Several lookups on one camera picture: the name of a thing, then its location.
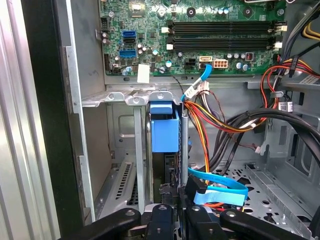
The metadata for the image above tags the white paper tag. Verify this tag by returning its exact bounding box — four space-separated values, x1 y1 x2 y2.
137 64 150 83

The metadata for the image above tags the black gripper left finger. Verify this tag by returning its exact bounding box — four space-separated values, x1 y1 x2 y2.
58 184 180 240

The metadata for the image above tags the blue SATA wire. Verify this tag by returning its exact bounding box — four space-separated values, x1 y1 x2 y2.
180 63 249 208

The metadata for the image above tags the hard disk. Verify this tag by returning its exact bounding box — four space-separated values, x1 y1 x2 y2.
148 99 183 205

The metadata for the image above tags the black sleeved cable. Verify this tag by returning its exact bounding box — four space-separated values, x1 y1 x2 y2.
209 107 320 176

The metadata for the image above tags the white barcode label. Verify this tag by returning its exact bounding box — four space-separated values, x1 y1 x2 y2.
278 101 293 112

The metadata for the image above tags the white wire connector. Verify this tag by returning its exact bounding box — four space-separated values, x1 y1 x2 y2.
186 80 211 99

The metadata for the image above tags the metal disk bay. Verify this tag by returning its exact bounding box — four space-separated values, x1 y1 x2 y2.
81 84 191 218

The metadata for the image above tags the open black PC case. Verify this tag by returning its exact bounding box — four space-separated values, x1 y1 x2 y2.
21 0 320 240

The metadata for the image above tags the black RAM slot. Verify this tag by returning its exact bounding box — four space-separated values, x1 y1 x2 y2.
166 19 288 36
166 36 284 52

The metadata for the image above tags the green motherboard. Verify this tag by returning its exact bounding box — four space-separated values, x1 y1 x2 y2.
98 0 288 77

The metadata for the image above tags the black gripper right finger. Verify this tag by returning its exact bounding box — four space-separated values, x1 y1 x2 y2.
179 185 305 240

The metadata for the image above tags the square board chip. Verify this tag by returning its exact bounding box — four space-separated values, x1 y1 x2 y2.
128 1 146 18

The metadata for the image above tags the orange disk power wire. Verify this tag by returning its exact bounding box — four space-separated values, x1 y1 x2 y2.
184 99 268 187

